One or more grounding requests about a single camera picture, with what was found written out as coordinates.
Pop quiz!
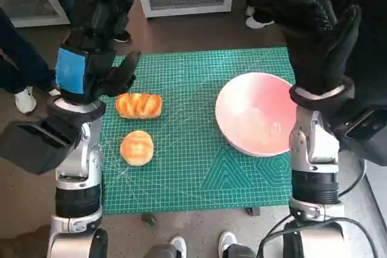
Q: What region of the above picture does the braided rectangular bread loaf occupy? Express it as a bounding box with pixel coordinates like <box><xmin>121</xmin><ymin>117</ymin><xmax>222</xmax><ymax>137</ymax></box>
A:
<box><xmin>115</xmin><ymin>92</ymin><xmax>163</xmax><ymax>119</ymax></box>

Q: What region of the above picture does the green cutting mat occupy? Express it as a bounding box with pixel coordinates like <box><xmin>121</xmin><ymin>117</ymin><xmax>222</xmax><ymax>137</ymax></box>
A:
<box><xmin>99</xmin><ymin>47</ymin><xmax>296</xmax><ymax>215</ymax></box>

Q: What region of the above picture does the round bread bun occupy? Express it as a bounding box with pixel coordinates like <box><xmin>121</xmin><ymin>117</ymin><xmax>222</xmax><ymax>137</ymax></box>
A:
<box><xmin>120</xmin><ymin>130</ymin><xmax>155</xmax><ymax>167</ymax></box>

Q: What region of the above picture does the grey desk panel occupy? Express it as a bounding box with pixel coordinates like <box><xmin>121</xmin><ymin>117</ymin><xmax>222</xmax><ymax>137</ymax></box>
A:
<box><xmin>361</xmin><ymin>161</ymin><xmax>387</xmax><ymax>228</ymax></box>

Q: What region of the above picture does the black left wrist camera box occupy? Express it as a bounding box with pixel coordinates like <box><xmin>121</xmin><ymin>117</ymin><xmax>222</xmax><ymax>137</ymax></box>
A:
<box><xmin>0</xmin><ymin>118</ymin><xmax>83</xmax><ymax>175</ymax></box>

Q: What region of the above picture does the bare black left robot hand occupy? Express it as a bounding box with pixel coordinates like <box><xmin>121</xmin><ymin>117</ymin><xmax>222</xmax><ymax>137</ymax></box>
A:
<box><xmin>54</xmin><ymin>0</ymin><xmax>141</xmax><ymax>105</ymax></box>

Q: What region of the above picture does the white left foot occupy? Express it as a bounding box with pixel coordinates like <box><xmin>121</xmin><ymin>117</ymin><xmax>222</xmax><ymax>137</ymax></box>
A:
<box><xmin>145</xmin><ymin>235</ymin><xmax>187</xmax><ymax>258</ymax></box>

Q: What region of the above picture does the pink bowl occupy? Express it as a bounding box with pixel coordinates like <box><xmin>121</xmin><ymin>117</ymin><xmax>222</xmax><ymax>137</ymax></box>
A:
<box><xmin>215</xmin><ymin>72</ymin><xmax>299</xmax><ymax>158</ymax></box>

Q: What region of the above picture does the white foot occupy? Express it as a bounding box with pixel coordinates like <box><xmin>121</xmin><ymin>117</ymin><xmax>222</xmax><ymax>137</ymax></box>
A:
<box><xmin>218</xmin><ymin>230</ymin><xmax>258</xmax><ymax>258</ymax></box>
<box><xmin>145</xmin><ymin>235</ymin><xmax>187</xmax><ymax>258</ymax></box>

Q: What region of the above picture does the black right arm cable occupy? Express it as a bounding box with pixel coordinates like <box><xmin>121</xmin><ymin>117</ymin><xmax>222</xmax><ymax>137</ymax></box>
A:
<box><xmin>258</xmin><ymin>214</ymin><xmax>379</xmax><ymax>258</ymax></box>
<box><xmin>337</xmin><ymin>158</ymin><xmax>368</xmax><ymax>203</ymax></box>

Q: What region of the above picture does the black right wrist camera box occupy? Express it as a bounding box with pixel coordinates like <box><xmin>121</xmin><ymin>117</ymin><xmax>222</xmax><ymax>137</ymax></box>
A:
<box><xmin>329</xmin><ymin>88</ymin><xmax>387</xmax><ymax>167</ymax></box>

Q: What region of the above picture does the white right foot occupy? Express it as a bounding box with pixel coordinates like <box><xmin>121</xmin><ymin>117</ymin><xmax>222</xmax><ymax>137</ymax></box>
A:
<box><xmin>218</xmin><ymin>230</ymin><xmax>258</xmax><ymax>258</ymax></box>

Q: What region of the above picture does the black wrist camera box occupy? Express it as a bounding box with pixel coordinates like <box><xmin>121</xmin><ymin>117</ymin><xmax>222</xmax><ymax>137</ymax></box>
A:
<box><xmin>329</xmin><ymin>88</ymin><xmax>387</xmax><ymax>167</ymax></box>
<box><xmin>0</xmin><ymin>118</ymin><xmax>83</xmax><ymax>175</ymax></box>

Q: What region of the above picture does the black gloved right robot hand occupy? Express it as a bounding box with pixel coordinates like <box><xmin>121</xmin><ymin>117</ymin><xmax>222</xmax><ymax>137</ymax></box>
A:
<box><xmin>246</xmin><ymin>0</ymin><xmax>362</xmax><ymax>96</ymax></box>

